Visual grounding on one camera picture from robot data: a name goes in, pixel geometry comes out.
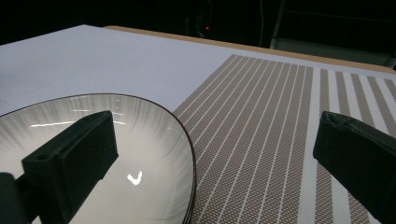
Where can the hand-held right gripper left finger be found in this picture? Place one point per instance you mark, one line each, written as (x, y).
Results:
(74, 158)

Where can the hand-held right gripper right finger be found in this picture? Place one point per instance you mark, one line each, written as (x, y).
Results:
(361, 155)

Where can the white plate with dark rim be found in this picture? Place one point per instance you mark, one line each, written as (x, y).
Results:
(149, 146)

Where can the brown striped woven placemat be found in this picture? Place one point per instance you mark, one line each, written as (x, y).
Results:
(261, 140)

